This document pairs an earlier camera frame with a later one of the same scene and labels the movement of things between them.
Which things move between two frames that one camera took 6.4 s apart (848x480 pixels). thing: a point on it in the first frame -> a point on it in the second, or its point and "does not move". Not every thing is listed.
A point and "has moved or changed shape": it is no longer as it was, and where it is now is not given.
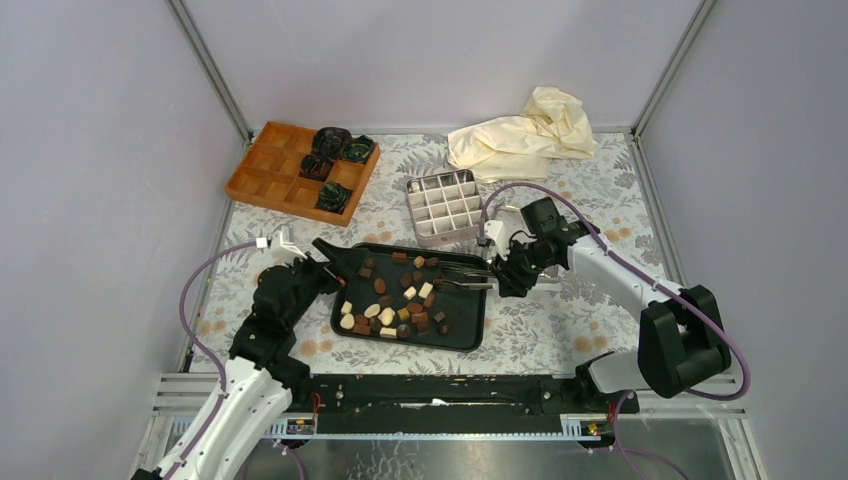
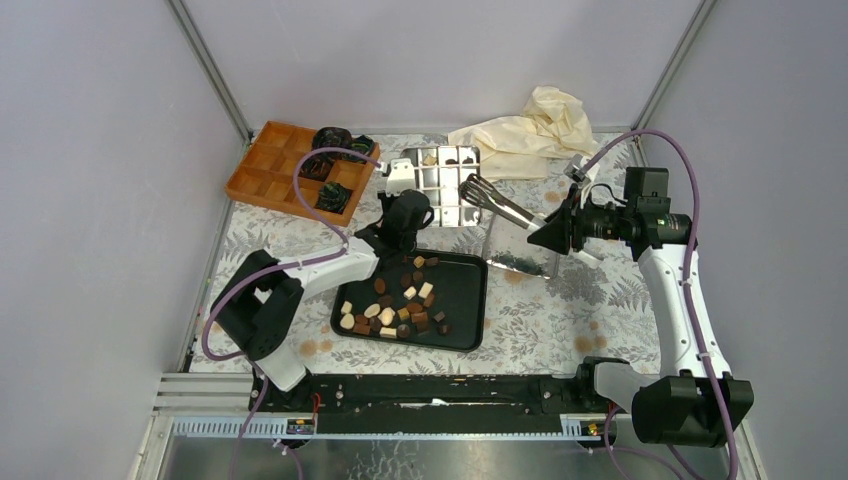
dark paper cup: [332, 142] does not move
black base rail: [457, 404] does not move
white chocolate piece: [425, 290] does not move
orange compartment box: [268, 174] does not move
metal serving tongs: [464, 269] -> [473, 191]
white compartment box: [444, 206] has moved or changed shape
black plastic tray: [392, 298] does not move
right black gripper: [508, 275] -> [569, 217]
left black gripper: [347, 262] -> [383, 199]
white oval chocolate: [372, 310] does not move
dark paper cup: [359, 149] does not move
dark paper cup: [314, 167] does not move
